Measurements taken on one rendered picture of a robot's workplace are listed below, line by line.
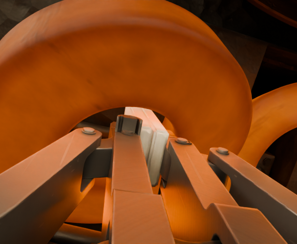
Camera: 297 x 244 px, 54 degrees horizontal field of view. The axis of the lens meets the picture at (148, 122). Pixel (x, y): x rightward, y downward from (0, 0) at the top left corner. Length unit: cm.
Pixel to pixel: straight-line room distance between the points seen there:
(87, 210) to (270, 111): 15
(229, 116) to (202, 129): 2
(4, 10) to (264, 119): 23
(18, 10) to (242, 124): 21
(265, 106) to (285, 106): 2
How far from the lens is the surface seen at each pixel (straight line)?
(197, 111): 15
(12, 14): 29
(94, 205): 20
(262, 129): 23
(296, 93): 25
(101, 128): 26
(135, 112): 17
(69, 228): 20
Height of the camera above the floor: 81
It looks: 8 degrees down
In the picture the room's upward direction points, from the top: 17 degrees clockwise
